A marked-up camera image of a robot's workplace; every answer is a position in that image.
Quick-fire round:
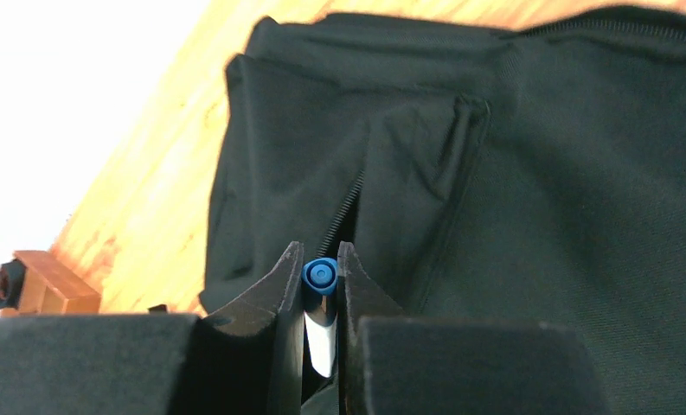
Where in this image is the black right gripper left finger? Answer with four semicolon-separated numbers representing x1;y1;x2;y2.
0;242;304;414

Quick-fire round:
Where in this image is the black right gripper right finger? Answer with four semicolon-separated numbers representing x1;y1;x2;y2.
337;242;609;414

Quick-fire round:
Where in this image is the blue white marker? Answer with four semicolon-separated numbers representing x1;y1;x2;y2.
301;258;338;379

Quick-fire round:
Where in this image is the black backpack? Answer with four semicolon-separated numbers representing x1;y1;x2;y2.
199;6;686;414

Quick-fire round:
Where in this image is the wooden compartment tray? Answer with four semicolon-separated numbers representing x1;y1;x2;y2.
0;251;101;317

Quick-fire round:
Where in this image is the rolled dark belt top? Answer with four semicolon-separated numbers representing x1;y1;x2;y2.
0;259;26;310

